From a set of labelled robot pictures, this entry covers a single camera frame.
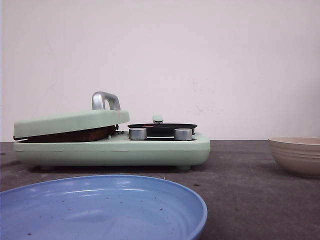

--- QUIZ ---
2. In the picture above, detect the breakfast maker hinged lid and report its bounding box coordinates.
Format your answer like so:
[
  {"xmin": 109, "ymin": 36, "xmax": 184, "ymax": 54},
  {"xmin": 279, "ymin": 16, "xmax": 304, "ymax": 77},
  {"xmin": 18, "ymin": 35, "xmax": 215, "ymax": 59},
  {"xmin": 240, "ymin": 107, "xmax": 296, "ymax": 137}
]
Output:
[{"xmin": 13, "ymin": 91, "xmax": 130, "ymax": 140}]

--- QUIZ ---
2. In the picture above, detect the bread slice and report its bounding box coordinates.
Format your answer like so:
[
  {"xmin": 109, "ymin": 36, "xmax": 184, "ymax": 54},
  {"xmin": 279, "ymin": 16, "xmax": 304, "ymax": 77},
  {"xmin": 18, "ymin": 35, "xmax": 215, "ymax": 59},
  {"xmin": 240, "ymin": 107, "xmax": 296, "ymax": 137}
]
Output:
[{"xmin": 25, "ymin": 125, "xmax": 119, "ymax": 143}]

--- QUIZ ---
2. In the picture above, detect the beige ribbed bowl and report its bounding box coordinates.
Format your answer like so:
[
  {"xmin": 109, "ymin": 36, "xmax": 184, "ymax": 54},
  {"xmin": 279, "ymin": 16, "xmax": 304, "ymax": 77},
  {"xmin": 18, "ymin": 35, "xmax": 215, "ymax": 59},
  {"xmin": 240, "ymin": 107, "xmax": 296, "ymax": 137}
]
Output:
[{"xmin": 268, "ymin": 137, "xmax": 320, "ymax": 178}]

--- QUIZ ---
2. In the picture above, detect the mint green breakfast maker base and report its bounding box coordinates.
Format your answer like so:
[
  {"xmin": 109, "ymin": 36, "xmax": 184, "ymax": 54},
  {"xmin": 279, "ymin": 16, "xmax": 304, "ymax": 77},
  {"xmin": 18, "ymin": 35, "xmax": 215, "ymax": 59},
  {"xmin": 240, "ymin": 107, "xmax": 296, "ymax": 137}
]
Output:
[{"xmin": 13, "ymin": 131, "xmax": 211, "ymax": 169}]

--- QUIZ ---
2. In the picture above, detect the black round frying pan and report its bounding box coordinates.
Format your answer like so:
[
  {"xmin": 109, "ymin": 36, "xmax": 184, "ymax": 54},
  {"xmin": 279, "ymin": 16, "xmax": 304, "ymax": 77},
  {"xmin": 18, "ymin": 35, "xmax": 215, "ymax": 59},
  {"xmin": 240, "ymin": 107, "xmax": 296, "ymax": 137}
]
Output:
[{"xmin": 127, "ymin": 122, "xmax": 198, "ymax": 137}]

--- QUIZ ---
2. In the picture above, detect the right silver control knob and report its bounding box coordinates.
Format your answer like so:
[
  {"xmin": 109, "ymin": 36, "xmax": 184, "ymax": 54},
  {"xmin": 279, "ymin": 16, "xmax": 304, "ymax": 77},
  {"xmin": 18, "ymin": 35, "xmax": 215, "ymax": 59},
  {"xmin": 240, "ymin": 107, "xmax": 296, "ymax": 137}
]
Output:
[{"xmin": 174, "ymin": 128, "xmax": 193, "ymax": 141}]

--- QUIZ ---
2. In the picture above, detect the silver control knob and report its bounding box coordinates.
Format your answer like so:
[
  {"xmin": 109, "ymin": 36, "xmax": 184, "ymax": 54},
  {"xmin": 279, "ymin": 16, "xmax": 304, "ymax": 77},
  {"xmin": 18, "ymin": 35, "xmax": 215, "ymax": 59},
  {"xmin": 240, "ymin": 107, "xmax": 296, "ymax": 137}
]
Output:
[
  {"xmin": 128, "ymin": 127, "xmax": 148, "ymax": 141},
  {"xmin": 174, "ymin": 128, "xmax": 193, "ymax": 141}
]

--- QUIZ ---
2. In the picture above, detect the left silver control knob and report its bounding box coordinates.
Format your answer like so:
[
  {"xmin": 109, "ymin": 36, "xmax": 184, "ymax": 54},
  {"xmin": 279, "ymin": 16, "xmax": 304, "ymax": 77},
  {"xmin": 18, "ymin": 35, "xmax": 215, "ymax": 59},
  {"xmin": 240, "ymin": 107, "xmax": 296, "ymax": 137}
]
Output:
[{"xmin": 128, "ymin": 127, "xmax": 148, "ymax": 141}]

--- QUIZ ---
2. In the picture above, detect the blue plate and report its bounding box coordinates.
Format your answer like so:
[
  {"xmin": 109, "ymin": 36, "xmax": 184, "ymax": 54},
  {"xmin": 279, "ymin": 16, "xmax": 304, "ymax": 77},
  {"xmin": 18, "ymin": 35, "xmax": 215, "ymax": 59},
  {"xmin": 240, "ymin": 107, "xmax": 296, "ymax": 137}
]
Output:
[{"xmin": 0, "ymin": 175, "xmax": 208, "ymax": 240}]

